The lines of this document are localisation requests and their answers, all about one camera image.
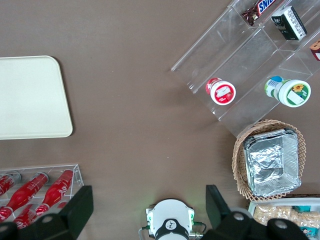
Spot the clear acrylic tiered stand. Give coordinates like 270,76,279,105
170,0,320,140

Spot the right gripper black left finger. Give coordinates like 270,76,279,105
0,185,94,240

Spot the light wicker basket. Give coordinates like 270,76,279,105
232,119,307,202

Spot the grey base cable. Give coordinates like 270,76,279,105
138,224,153,240

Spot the rice cracker pack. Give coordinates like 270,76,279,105
292,211,320,224
253,204,294,226

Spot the white snack tray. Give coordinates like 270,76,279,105
247,197,320,240

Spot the black white small carton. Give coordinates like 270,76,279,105
270,6,308,41

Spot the green white yogurt cup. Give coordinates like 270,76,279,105
264,75,312,108

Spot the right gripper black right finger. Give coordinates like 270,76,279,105
199,184,320,240

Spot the cream plastic tray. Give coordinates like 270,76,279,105
0,55,74,140

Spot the red strawberry yogurt cup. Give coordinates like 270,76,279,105
205,77,237,106

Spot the red cookie box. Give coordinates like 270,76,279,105
309,39,320,62

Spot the clear acrylic bottle rack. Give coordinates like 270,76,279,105
0,163,85,226

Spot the Snickers chocolate bar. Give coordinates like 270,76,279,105
241,0,278,26

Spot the aluminium foil container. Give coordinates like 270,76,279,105
242,128,302,197

